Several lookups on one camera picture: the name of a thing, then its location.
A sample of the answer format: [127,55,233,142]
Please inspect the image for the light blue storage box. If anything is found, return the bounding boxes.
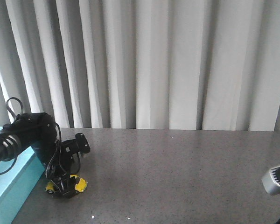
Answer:
[0,126,46,224]

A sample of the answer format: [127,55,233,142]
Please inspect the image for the yellow toy beetle car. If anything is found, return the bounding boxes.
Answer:
[45,175,88,194]

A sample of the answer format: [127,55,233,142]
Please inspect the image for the grey pleated curtain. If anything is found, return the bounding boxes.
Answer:
[0,0,280,131]

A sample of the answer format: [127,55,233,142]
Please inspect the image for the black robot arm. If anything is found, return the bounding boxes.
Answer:
[0,112,91,198]

